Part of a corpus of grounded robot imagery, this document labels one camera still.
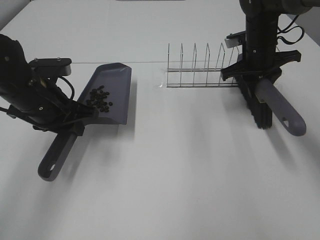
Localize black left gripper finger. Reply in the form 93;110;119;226
72;101;99;118
60;123;85;137

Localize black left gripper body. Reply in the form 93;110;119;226
6;82;80;132

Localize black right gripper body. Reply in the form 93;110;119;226
220;50;300;82

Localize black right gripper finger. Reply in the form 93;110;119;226
241;77;259;100
269;67;282;83

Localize pile of coffee beans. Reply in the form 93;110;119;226
85;85;113;113

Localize grey hand brush black bristles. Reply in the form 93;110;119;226
235;74;307;137

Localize grey plastic dustpan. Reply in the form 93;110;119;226
37;62;132;182

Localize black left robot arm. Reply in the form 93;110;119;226
0;34;99;136

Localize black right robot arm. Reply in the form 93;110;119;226
220;0;320;88

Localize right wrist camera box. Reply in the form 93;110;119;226
224;31;246;49

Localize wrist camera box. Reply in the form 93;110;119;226
224;31;246;49
28;57;72;78

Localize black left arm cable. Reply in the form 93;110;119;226
57;76;76;101

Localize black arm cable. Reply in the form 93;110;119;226
276;13;306;46
57;76;76;101

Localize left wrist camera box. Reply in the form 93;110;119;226
28;57;72;78

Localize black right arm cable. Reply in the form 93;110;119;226
276;13;306;46

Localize metal wire dish rack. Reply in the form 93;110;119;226
165;43;242;89

